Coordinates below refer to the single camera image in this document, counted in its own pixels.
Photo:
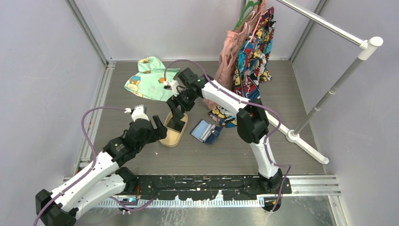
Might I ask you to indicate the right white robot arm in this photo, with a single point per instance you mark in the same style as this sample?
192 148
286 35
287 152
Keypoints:
252 121

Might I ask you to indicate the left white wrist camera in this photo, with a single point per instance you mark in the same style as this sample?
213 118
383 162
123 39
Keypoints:
137 113

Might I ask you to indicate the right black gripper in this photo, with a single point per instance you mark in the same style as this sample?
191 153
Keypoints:
173 103

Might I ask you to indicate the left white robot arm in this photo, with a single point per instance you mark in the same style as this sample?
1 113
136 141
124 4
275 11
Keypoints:
104 177

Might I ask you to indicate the beige oval tray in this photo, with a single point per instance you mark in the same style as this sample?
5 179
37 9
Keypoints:
174 133

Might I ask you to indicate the navy blue card holder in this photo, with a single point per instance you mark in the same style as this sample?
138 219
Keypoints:
206 132

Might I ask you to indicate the pink hanging garment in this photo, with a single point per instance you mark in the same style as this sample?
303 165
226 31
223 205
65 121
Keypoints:
232 44

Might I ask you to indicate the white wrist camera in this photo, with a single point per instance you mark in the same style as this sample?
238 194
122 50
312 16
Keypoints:
137 113
171 85

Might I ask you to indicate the green clothes hanger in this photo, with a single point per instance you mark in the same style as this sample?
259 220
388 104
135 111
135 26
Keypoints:
247 7

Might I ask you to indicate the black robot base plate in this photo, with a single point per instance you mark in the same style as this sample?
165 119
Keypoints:
198 187

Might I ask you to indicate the colourful comic print garment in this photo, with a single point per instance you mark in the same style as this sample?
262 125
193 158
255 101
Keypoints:
253 56

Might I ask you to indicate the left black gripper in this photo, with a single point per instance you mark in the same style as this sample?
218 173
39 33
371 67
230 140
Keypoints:
158 133

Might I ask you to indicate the green cartoon child shirt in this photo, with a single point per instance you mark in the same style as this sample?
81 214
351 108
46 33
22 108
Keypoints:
148 81

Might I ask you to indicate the white clothes rack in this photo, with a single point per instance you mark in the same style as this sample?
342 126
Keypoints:
350 128

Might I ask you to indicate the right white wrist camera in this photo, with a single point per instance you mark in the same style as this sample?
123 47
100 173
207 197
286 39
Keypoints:
171 85

